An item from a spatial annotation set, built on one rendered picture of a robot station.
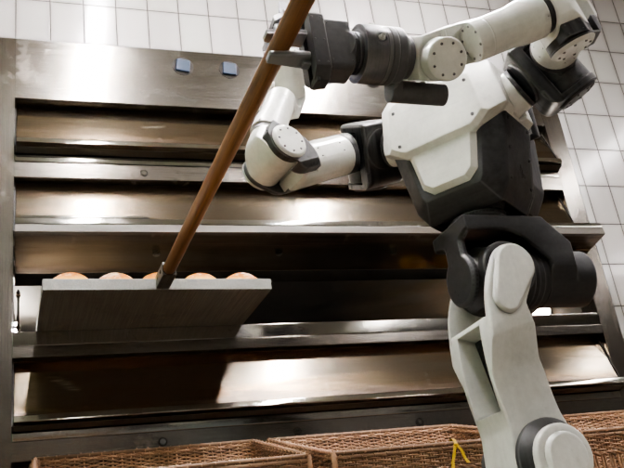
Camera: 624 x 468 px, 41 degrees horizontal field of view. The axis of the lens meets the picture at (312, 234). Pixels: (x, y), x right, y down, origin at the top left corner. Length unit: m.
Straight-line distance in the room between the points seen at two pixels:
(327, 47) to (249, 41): 1.62
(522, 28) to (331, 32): 0.31
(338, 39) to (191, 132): 1.39
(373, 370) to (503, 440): 0.97
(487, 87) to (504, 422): 0.63
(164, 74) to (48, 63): 0.35
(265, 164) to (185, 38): 1.19
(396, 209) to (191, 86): 0.76
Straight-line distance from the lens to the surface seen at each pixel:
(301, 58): 1.21
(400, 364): 2.47
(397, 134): 1.70
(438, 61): 1.25
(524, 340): 1.54
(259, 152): 1.65
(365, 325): 2.45
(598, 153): 3.20
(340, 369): 2.40
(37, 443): 2.20
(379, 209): 2.64
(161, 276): 1.96
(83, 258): 2.32
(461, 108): 1.65
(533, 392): 1.54
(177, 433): 2.23
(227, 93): 2.68
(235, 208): 2.48
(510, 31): 1.35
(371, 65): 1.23
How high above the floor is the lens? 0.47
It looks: 23 degrees up
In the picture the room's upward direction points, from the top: 8 degrees counter-clockwise
